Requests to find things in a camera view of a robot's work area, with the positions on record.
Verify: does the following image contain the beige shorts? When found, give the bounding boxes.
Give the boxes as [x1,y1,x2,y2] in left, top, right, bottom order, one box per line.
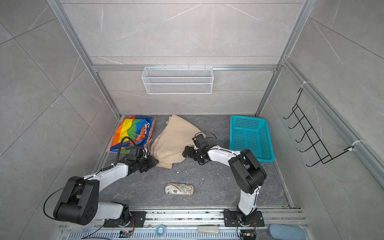
[151,115,201,169]

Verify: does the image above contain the rainbow striped shorts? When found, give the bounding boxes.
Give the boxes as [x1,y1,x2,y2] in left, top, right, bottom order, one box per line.
[112,115,156,153]

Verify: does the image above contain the teal plastic basket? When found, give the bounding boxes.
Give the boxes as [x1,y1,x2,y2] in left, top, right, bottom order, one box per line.
[230,116,275,163]

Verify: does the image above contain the pink shorts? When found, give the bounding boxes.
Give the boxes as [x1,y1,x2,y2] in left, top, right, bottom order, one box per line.
[106,140,116,153]

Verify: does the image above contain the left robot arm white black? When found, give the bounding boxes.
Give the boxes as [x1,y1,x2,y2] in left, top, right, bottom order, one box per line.
[53,146,159,227]

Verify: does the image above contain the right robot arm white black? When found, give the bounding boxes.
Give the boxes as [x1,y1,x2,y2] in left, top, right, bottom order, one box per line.
[182,134,267,226]

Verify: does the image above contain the blue tape roll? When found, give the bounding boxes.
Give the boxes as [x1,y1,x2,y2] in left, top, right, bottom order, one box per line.
[155,225,167,238]

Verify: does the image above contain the small green circuit board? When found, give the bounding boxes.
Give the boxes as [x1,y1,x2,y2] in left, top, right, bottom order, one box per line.
[119,230,134,238]

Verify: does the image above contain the white remote box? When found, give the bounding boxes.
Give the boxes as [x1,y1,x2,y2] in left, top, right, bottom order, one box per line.
[198,225,220,235]

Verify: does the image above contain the right small circuit board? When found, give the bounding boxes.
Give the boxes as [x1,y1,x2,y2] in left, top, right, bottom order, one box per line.
[239,230,257,240]

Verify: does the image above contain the blue grey cushion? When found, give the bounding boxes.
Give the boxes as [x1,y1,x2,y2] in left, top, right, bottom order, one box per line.
[269,224,307,240]

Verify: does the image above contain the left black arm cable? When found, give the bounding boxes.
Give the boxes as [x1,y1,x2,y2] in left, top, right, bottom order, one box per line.
[113,136,137,169]

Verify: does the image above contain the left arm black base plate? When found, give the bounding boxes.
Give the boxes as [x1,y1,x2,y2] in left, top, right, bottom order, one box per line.
[104,211,147,228]

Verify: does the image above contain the aluminium mounting rail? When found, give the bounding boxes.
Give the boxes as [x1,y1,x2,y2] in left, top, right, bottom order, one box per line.
[58,206,313,240]

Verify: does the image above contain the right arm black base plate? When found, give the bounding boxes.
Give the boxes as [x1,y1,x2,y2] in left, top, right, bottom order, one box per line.
[223,209,265,227]

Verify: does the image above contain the white wire mesh shelf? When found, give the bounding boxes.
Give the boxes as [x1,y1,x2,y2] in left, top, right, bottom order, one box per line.
[142,67,214,95]

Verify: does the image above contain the black wire hook rack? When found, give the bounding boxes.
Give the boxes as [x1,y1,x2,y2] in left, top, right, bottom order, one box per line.
[283,88,355,168]

